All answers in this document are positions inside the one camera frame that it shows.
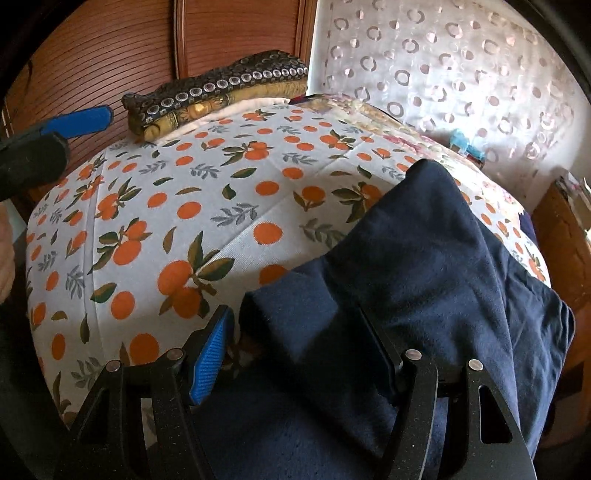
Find navy printed t-shirt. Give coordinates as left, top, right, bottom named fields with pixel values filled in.
left=197, top=160, right=575, bottom=479

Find person's left hand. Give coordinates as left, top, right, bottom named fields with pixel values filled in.
left=0, top=209, right=15, bottom=303

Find dark patterned folded cloth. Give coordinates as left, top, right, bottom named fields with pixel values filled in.
left=121, top=50, right=308, bottom=136

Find brown wooden wardrobe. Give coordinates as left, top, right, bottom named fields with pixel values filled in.
left=1, top=1, right=317, bottom=167

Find orange fruit print sheet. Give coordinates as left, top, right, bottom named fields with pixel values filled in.
left=26, top=104, right=549, bottom=423

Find navy blue blanket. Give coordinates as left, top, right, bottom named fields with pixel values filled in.
left=519, top=210, right=539, bottom=247

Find mustard yellow folded cloth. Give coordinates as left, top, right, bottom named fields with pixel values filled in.
left=138, top=77, right=308, bottom=142

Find brown wooden sideboard cabinet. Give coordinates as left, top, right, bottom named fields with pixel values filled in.
left=532, top=183, right=590, bottom=448

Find floral bed quilt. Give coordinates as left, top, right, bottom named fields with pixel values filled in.
left=290, top=94, right=494, bottom=188

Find blue tissue box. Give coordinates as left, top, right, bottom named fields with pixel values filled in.
left=449, top=129, right=486, bottom=169

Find pile of books and papers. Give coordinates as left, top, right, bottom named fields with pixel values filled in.
left=557, top=170, right=591, bottom=215

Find circle patterned sheer curtain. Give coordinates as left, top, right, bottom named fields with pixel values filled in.
left=308, top=0, right=590, bottom=208

